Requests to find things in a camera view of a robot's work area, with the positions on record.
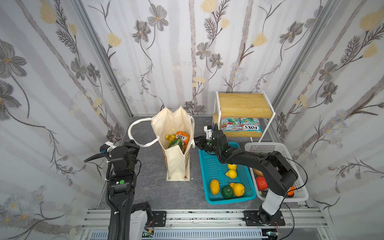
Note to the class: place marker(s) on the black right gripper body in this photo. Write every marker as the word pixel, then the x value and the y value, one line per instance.
pixel 208 144

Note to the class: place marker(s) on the orange red snack bag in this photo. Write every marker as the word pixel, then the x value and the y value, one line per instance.
pixel 182 140

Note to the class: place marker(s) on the small yellow lemon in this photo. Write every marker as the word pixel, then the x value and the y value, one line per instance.
pixel 232 172

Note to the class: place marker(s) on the cream floral grocery tote bag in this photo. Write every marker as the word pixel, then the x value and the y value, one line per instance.
pixel 174 132

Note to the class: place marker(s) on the green snack bag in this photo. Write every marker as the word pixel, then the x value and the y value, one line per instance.
pixel 177 142

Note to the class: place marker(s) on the yellow banana bunch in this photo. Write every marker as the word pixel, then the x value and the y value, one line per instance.
pixel 170 138

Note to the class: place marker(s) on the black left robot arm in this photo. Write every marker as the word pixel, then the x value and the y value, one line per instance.
pixel 121 182

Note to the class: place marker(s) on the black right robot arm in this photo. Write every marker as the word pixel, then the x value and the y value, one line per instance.
pixel 278 172

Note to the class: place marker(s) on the teal Fox's candy bag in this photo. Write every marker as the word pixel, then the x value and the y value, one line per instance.
pixel 250 125

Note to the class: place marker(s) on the teal plastic basket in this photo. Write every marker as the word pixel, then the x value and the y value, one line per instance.
pixel 223 184

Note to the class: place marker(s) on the yellow lemon front left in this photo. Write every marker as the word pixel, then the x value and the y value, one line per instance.
pixel 214 187

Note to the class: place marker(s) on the white metal wooden shelf rack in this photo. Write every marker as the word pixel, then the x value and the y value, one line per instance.
pixel 230 105

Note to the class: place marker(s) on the green round fruit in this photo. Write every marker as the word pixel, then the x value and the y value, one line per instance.
pixel 227 192

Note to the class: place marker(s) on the bumpy yellow citron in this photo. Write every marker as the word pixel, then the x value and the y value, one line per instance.
pixel 238 189

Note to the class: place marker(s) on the brown potato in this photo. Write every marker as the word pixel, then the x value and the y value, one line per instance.
pixel 258 173

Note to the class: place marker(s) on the red tomato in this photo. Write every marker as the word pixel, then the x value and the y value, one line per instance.
pixel 261 183

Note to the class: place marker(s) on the small orange pumpkin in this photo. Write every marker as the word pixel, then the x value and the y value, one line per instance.
pixel 291 192

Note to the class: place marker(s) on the white plastic basket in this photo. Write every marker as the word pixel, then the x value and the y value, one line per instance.
pixel 300 195

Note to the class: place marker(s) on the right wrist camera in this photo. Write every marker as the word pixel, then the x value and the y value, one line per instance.
pixel 209 131

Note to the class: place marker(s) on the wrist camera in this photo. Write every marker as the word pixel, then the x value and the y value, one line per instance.
pixel 209 131
pixel 107 147

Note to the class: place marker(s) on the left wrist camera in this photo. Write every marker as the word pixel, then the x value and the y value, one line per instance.
pixel 107 147

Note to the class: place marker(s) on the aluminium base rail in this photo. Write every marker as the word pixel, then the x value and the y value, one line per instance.
pixel 299 224

